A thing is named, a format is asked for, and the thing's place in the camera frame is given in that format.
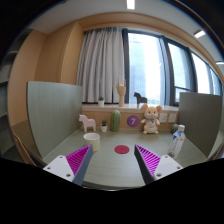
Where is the right grey desk partition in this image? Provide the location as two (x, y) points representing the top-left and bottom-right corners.
(178, 92), (223, 157)

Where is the grey desk partition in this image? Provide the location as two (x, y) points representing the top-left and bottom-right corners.
(178, 92), (223, 157)
(27, 81), (82, 158)

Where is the white wall socket right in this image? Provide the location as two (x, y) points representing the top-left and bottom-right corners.
(168, 114), (177, 123)

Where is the white wall socket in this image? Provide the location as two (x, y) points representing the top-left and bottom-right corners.
(159, 113), (168, 123)
(168, 114), (177, 123)

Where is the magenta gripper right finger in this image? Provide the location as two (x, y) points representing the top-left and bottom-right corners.
(134, 145), (182, 184)

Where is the red round coaster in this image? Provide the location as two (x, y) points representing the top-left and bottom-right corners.
(115, 145), (129, 154)

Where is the small potted plant on desk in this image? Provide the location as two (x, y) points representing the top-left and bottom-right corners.
(100, 120), (108, 133)

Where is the left grey desk partition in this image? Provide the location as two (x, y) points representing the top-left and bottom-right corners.
(27, 81), (82, 158)

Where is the pink wooden horse figure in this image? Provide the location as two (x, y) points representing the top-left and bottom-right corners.
(79, 115), (96, 132)

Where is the clear plastic water bottle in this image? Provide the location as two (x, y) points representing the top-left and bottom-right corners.
(168, 125), (185, 159)

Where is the grey white curtain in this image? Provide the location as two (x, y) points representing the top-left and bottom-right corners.
(77, 27), (124, 104)

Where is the potted plant on sill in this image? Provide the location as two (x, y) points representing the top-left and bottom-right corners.
(98, 96), (104, 107)

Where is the white wall socket left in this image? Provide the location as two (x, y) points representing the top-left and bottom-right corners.
(159, 113), (168, 123)

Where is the small round green cactus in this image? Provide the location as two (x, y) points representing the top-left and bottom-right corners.
(171, 124), (179, 134)

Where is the dark horse figure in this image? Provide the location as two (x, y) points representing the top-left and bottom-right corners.
(134, 92), (147, 104)

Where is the tall green cactus ornament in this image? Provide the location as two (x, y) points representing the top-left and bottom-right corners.
(111, 110), (121, 132)

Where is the wooden hand model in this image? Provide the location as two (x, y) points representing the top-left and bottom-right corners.
(116, 83), (126, 107)

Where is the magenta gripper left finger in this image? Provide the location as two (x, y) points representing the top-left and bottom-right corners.
(44, 145), (93, 186)

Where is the purple round number sign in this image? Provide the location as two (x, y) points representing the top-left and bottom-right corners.
(127, 115), (140, 128)

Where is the cream yellow paper cup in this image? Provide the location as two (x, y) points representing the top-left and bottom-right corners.
(84, 133), (100, 152)

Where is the plush mouse toy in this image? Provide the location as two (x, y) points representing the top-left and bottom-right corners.
(141, 104), (162, 134)

